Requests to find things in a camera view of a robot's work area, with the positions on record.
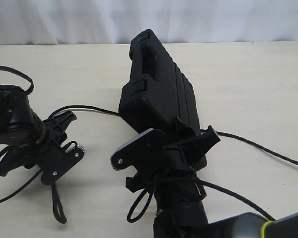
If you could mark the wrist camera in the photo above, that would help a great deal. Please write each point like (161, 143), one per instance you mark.
(141, 152)
(61, 161)

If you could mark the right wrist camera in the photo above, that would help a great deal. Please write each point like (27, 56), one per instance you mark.
(141, 152)

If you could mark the white curtain backdrop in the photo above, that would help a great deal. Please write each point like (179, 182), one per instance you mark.
(51, 22)

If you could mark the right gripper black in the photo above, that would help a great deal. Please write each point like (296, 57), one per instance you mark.
(184, 150)

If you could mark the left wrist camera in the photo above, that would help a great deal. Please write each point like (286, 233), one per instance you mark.
(61, 161)

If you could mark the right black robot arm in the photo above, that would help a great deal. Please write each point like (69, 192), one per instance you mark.
(181, 214)

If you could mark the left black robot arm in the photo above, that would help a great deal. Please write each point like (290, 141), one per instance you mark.
(14, 104)

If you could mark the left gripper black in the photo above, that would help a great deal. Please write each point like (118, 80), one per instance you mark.
(35, 142)

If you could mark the black plastic tool case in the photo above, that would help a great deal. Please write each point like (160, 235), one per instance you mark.
(158, 95)

